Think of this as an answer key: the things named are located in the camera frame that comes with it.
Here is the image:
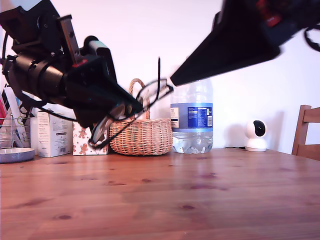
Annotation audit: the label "red packet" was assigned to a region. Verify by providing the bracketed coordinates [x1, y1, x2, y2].
[0, 99, 8, 126]

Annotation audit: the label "large clear water bottle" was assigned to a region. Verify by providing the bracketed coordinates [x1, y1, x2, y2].
[170, 78, 215, 155]

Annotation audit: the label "woven wicker basket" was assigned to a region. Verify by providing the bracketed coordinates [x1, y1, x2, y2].
[109, 78, 174, 156]

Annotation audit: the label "small black clip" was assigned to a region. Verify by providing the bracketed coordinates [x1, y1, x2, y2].
[20, 104, 36, 119]

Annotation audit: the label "brown wooden chair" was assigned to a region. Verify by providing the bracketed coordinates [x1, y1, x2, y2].
[291, 105, 320, 162]

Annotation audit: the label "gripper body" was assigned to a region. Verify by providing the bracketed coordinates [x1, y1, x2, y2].
[34, 14, 85, 111]

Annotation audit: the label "black looping cable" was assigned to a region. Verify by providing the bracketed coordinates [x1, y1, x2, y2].
[303, 24, 320, 53]

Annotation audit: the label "black thin-framed eyeglasses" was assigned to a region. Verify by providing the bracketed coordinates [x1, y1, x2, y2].
[87, 57, 175, 151]

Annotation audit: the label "white printed carton box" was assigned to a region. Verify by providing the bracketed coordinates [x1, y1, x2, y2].
[37, 109, 75, 158]

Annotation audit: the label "grey purple ceramic dish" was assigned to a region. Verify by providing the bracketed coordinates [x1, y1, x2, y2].
[0, 147, 36, 165]

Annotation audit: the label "gingerbread print tissue box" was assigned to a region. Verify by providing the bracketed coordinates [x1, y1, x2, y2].
[72, 121, 111, 156]

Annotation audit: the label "metal wire rack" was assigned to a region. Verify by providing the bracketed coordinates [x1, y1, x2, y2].
[0, 117, 33, 149]

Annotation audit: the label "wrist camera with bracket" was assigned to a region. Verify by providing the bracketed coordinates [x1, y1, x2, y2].
[0, 0, 67, 57]

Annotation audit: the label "small white round camera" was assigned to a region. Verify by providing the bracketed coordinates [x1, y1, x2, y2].
[244, 119, 269, 153]

